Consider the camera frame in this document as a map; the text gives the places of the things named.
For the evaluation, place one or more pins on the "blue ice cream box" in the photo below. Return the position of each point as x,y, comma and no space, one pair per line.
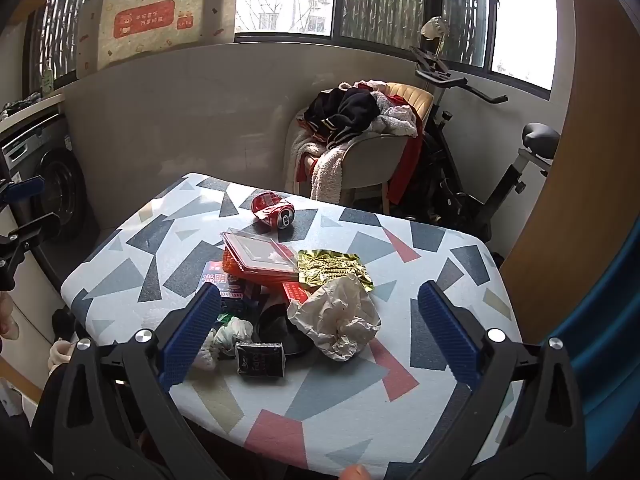
222,282

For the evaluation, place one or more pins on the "white paper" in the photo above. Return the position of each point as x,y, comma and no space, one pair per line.
340,320

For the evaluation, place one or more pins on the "clear plastic box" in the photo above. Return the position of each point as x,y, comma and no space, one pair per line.
257,252

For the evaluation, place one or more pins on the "black exercise bike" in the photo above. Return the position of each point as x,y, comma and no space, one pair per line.
500,195

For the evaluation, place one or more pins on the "grey washing machine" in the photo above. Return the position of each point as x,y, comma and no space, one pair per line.
60,185

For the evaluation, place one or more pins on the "green bottle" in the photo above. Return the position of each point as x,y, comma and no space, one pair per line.
47,79

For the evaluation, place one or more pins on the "blue plastic bin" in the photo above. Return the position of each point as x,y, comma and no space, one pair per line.
610,360

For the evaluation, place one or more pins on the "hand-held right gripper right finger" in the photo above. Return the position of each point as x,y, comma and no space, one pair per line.
450,330

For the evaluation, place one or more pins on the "red garment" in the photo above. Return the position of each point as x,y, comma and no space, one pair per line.
405,160

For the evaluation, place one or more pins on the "black plastic bowl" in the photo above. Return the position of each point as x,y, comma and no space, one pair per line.
272,327

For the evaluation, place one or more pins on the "crushed red can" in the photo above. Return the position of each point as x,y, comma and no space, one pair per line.
267,207

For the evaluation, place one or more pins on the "black slipper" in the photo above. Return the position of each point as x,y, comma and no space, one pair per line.
62,321

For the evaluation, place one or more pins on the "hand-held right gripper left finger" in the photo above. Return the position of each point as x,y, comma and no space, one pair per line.
192,335

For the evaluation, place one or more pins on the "white fleece garment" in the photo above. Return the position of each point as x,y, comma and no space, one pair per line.
325,165

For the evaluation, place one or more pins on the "small black packet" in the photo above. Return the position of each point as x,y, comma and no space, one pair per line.
260,360

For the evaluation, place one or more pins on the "gold foil wrapper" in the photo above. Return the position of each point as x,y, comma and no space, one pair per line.
330,267

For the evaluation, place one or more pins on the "small red box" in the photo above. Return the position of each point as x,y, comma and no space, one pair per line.
295,291

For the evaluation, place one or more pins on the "window with dark frame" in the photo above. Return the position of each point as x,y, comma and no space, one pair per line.
390,0

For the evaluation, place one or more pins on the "beige chair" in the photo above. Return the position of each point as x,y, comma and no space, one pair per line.
370,160

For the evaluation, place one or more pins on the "white plastic bag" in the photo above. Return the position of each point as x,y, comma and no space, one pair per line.
232,332

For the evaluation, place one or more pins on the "dark cloth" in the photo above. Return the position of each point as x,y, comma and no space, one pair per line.
17,102

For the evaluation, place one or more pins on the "white countertop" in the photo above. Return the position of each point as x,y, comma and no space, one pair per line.
35,105

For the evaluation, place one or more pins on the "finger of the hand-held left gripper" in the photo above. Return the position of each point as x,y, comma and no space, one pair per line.
22,191
30,230

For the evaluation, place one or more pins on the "pale pink slipper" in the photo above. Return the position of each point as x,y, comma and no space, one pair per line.
57,355

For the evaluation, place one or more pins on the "person's left hand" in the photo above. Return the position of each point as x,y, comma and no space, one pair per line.
6,312

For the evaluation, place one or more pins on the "wooden cabinet panel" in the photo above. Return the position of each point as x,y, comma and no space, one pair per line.
590,160

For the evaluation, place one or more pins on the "beige printed cardboard sheet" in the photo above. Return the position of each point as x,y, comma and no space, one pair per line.
150,20

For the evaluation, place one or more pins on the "black jacket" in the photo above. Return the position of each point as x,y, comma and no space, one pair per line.
345,107

